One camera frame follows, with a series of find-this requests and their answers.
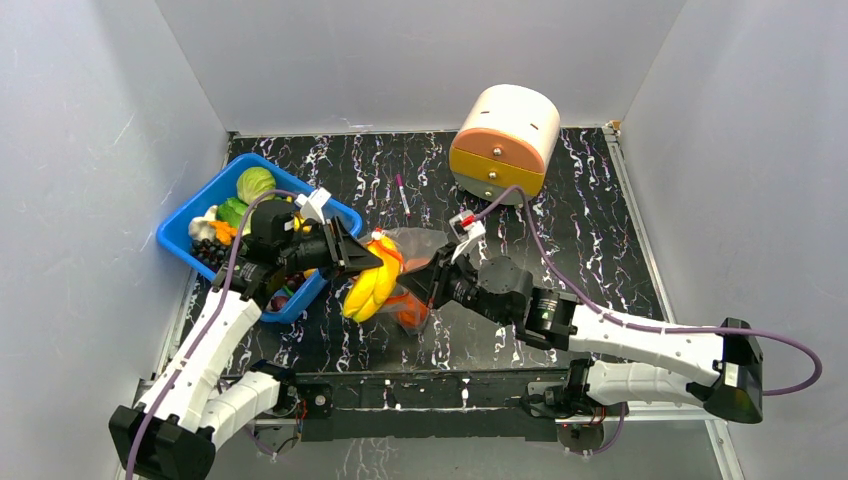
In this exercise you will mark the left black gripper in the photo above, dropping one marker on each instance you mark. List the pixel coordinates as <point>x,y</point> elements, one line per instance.
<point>343,251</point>

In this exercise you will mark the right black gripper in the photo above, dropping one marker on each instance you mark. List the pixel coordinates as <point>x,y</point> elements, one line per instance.
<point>438,281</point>

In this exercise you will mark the clear zip top bag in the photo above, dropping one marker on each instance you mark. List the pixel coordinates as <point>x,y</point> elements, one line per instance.
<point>417,246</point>

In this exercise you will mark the orange tangerine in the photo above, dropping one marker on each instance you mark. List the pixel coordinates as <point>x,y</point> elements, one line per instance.
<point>410,313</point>

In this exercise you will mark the yellow banana bunch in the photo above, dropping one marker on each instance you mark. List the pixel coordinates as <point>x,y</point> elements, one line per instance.
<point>373,287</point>

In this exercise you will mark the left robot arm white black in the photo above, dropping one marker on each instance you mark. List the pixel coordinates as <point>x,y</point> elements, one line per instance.
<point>177,426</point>

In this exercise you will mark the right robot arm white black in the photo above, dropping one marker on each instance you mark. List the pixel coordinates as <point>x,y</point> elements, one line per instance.
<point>622,358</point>

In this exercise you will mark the pink marker pen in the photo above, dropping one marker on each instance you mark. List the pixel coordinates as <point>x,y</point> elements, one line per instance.
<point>402,195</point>

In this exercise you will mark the green cabbage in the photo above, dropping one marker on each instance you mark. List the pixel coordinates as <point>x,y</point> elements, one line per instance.
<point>253,182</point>

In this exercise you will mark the green leafy vegetable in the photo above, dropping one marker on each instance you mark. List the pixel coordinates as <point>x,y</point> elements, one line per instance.
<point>232,211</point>

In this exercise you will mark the orange carrot piece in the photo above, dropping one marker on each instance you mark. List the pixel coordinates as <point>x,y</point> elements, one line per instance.
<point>224,233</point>

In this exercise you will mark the dark purple grapes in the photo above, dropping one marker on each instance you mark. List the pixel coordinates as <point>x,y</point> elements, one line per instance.
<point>212,254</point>

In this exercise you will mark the blue plastic bin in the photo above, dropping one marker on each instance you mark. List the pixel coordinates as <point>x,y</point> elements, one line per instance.
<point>199,199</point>

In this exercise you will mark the white garlic bulb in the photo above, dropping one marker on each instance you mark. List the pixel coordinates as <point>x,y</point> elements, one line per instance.
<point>200,228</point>

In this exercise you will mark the round pastel drawer cabinet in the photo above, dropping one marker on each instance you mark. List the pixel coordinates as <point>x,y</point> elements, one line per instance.
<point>508,138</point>

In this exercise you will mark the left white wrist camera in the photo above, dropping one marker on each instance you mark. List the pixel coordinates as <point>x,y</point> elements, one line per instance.
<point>311,207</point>

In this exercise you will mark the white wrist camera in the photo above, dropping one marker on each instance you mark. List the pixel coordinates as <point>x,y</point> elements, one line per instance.
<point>311,207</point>
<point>468,231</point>

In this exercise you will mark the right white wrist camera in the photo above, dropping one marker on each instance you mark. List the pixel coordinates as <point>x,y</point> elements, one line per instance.
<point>468,231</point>

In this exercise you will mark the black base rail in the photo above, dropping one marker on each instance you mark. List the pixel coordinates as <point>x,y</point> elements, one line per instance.
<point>424,404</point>

